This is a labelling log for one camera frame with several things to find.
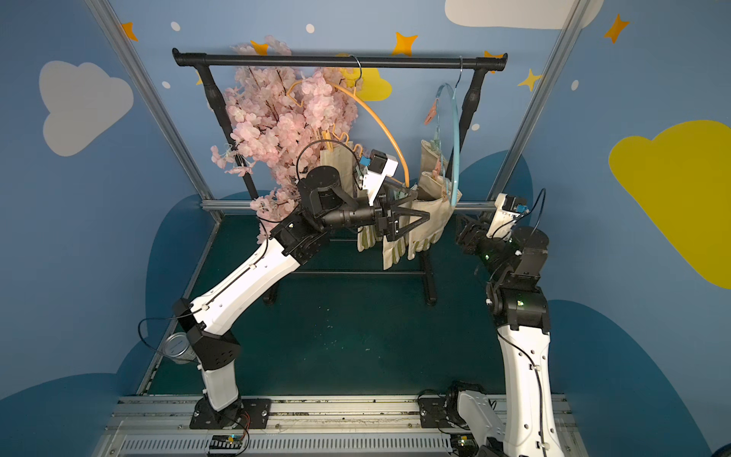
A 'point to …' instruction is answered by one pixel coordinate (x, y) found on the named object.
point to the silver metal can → (178, 347)
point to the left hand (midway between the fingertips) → (423, 197)
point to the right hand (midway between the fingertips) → (475, 215)
